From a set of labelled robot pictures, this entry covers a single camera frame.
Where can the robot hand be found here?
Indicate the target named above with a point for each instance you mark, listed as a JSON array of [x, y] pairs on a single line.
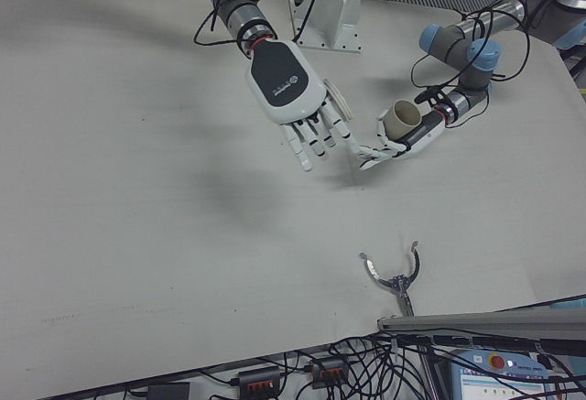
[[423, 137], [284, 79]]

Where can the beige paper cup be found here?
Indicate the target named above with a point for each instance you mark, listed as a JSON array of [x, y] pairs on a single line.
[[405, 118]]

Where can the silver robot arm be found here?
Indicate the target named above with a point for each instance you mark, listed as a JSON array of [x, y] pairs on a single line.
[[478, 59], [240, 11]]

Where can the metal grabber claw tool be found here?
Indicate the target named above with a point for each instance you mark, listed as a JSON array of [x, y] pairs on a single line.
[[403, 288]]

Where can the teach pendant with red button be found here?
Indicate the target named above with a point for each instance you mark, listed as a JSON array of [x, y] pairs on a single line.
[[499, 375]]

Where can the black orange power strip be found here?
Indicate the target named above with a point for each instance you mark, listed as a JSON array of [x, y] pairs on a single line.
[[327, 370], [257, 379]]

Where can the small black adapter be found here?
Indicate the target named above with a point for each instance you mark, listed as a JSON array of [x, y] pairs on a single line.
[[169, 392]]

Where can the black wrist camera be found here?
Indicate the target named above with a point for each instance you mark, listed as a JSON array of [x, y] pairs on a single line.
[[428, 97]]

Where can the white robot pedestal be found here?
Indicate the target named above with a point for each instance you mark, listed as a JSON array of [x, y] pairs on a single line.
[[341, 6]]

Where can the aluminium profile post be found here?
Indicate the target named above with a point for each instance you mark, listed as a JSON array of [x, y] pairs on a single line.
[[480, 322]]

